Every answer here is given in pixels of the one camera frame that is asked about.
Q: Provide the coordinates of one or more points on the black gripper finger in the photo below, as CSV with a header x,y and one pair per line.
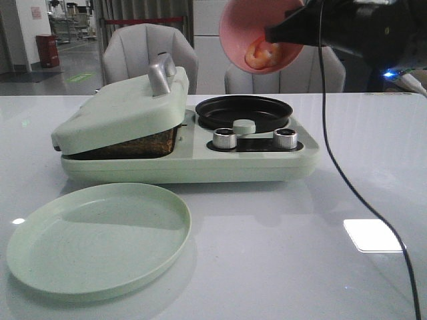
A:
x,y
305,25

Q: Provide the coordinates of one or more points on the orange shrimp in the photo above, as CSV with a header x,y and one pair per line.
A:
x,y
260,54

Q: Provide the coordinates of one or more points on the pink bowl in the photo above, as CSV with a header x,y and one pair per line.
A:
x,y
242,22

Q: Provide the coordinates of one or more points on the green breakfast maker lid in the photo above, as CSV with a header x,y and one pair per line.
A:
x,y
127,110

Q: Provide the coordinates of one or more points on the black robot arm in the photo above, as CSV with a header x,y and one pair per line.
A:
x,y
386,34

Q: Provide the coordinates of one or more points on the green breakfast maker base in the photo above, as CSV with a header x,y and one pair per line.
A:
x,y
192,161

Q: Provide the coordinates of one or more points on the right grey chair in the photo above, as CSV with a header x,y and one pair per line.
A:
x,y
306,74

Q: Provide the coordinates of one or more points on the grey chair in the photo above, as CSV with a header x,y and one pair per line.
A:
x,y
306,74
131,50

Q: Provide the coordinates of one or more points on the black round frying pan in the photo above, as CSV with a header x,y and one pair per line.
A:
x,y
268,114

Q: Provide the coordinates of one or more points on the white refrigerator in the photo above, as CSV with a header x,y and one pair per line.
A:
x,y
213,62

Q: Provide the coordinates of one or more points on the green circuit board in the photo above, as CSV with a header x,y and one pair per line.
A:
x,y
393,74

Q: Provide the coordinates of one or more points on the right silver knob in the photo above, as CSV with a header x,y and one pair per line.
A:
x,y
284,138

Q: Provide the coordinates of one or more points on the silver knob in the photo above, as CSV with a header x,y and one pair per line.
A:
x,y
224,138
284,138

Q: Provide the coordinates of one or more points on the red barrier belt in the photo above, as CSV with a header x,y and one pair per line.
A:
x,y
178,19

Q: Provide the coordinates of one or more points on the left silver knob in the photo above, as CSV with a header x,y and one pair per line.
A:
x,y
224,138

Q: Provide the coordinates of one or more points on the left grey chair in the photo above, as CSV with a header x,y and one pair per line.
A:
x,y
131,50

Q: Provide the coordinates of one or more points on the red trash bin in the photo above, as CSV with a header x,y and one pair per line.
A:
x,y
47,49

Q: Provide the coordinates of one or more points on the green round plate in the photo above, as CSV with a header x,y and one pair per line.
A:
x,y
100,242

